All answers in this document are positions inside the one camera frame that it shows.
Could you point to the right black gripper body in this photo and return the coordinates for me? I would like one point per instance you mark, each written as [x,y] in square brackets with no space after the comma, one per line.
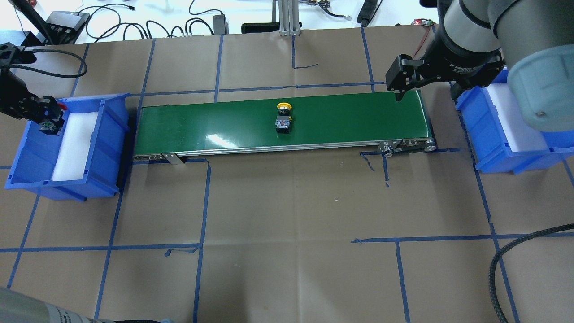
[464,64]

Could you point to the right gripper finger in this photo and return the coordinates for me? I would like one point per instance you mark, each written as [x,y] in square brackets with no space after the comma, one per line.
[400,95]

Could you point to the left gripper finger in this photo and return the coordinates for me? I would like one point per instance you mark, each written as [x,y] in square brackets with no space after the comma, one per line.
[58,123]

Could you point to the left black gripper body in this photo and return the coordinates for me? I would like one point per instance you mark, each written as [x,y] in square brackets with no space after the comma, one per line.
[17,99]

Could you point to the yellow push button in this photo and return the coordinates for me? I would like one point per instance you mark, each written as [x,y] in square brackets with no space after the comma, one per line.
[284,118]

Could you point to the red push button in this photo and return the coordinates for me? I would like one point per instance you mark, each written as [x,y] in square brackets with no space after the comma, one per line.
[47,126]

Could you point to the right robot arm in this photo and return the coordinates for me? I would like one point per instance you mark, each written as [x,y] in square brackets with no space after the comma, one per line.
[476,39]

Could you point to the green conveyor belt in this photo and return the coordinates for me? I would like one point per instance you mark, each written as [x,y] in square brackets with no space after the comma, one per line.
[172,132]

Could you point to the white foam pad left bin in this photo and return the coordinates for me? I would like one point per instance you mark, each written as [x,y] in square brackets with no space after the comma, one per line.
[75,146]

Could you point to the white foam pad bin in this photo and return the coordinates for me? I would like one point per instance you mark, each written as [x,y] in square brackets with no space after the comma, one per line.
[520,137]
[75,146]

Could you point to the left blue plastic bin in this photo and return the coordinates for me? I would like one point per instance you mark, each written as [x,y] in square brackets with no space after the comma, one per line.
[36,155]

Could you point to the blue plastic bin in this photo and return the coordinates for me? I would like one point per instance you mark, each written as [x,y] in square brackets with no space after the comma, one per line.
[491,148]
[36,155]

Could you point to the right blue plastic bin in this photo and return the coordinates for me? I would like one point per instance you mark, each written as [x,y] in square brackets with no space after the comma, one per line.
[491,148]

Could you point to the white foam pad right bin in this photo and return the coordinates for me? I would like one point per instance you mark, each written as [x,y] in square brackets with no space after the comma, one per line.
[520,137]

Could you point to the black power adapter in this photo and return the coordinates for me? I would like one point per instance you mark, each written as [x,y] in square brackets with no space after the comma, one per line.
[220,25]

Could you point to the aluminium frame post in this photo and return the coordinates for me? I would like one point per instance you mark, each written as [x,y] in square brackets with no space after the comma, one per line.
[286,13]

